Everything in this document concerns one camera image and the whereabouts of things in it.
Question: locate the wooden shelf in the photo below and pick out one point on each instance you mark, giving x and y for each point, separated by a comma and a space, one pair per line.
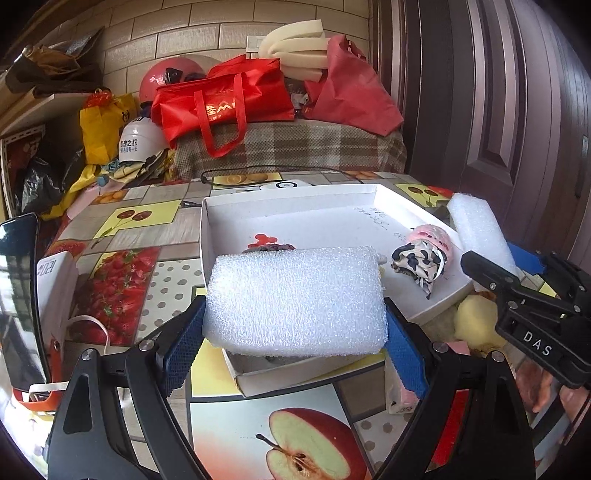
31, 111

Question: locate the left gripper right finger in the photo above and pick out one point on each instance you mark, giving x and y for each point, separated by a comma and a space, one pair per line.
470, 422

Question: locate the white cardboard box tray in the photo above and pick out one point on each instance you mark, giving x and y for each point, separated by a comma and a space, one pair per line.
296, 217

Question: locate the yellow bag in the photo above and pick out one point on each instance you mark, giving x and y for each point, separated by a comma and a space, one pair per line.
102, 120

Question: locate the cow print cloth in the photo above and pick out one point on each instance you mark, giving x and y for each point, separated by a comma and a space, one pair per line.
423, 261

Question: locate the black plastic bag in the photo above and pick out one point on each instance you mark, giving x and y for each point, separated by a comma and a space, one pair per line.
45, 182

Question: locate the white charger box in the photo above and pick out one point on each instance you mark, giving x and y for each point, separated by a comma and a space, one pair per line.
56, 281

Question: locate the plaid covered furniture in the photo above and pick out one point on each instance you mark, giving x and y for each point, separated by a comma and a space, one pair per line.
294, 146

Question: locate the cream foam tubes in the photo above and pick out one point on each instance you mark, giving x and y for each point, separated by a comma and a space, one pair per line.
300, 47

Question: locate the pink helmet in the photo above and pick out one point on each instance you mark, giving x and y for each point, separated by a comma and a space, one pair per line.
167, 72

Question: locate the fruit print tablecloth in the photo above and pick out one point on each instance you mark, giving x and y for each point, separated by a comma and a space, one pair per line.
137, 252

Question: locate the white helmet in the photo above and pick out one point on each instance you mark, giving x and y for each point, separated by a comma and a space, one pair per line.
140, 139

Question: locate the red bag on chair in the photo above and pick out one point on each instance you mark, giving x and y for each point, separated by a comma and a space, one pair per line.
443, 192

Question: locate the brown paper bag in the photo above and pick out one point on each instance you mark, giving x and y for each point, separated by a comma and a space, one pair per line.
47, 71

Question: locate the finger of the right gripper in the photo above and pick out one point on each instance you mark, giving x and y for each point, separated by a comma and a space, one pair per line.
529, 262

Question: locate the dark red fabric bag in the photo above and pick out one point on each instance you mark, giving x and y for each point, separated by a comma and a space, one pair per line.
351, 93

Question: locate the person hand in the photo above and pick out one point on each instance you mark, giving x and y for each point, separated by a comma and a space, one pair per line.
536, 385

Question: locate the red glossy tote bag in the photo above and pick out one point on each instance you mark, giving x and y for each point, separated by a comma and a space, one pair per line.
233, 94

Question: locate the pink plush ball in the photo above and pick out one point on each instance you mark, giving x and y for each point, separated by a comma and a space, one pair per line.
434, 235

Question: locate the white foam block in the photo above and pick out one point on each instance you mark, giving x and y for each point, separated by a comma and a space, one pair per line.
479, 230
297, 303

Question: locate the yellow octagonal sponge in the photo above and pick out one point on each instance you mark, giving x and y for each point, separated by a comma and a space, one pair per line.
475, 322

